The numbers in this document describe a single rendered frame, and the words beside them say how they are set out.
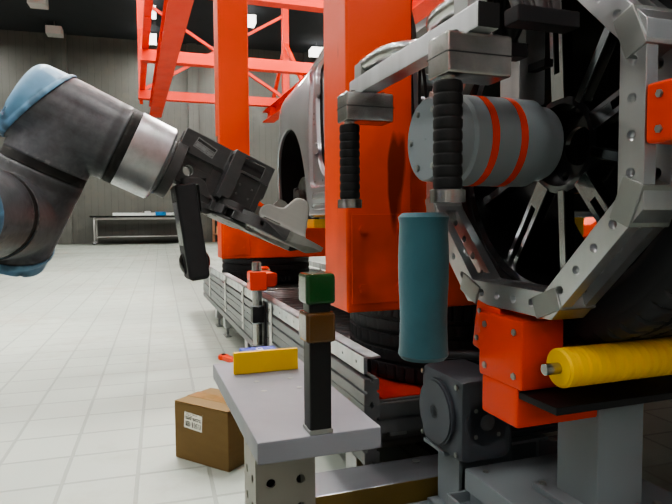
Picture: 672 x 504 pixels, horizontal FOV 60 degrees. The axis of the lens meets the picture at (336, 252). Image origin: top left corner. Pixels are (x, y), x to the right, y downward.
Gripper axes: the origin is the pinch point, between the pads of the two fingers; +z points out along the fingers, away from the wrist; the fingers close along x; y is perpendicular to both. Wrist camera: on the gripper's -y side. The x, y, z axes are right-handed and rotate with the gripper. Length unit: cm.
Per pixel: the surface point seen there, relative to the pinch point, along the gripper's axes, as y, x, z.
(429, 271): 7.3, 12.3, 27.1
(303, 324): -8.8, -1.4, 3.6
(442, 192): 12.0, -12.8, 8.8
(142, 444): -66, 124, 21
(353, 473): -37, 50, 52
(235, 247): 12, 236, 51
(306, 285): -4.1, -2.6, 1.4
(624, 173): 23.2, -20.2, 27.3
